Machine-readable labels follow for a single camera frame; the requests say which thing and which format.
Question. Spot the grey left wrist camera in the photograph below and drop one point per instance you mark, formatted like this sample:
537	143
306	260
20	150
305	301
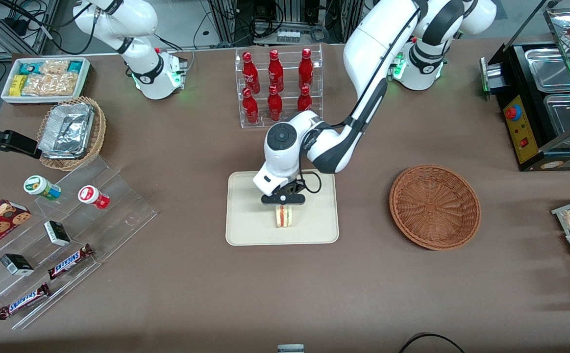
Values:
283	199

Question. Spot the clear acrylic stepped stand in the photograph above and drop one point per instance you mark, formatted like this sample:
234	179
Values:
118	206

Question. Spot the red lidded cup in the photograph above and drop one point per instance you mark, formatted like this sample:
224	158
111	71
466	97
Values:
92	196

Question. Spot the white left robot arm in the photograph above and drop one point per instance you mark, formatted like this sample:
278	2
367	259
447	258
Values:
363	73

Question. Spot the light wicker basket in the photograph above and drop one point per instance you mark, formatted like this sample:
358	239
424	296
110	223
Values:
97	135

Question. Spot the black food warmer machine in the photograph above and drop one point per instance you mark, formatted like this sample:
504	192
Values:
525	142

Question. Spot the snickers bar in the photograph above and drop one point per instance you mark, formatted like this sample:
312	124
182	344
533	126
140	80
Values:
24	301
69	262

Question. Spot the white snack bin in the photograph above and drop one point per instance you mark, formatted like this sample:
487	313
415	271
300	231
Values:
44	99

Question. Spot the grey box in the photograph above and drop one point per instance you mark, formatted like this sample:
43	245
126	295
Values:
290	349

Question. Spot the green lidded cup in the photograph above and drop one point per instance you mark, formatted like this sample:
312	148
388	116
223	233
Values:
39	187

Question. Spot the clear acrylic bottle rack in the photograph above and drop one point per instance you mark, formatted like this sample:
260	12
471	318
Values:
260	123

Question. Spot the white power strip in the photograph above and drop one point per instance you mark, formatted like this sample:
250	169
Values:
288	35

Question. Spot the teal snack packet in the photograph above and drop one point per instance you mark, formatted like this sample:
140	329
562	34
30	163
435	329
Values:
75	66
30	67

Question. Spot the red cola bottle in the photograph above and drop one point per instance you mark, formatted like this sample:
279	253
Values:
306	68
275	71
250	109
250	73
304	100
275	105

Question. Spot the cream plastic tray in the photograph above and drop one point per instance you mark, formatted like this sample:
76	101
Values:
314	220

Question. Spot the triangular sandwich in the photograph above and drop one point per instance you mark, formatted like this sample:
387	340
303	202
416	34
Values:
284	216

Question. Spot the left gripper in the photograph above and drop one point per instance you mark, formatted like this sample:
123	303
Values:
295	187

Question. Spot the yellow snack packet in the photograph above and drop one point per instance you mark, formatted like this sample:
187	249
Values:
17	85

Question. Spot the small black white box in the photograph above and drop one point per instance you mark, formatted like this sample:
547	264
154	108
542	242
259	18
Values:
17	264
57	233

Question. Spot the clear bag of crackers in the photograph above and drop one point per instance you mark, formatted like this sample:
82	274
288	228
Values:
52	85
54	66

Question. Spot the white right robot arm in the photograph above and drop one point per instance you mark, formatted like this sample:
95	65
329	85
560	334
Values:
147	73

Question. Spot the stack of foil trays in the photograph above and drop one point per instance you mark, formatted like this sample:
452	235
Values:
66	130

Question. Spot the brown wicker basket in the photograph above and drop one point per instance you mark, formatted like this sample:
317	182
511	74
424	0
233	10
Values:
434	206

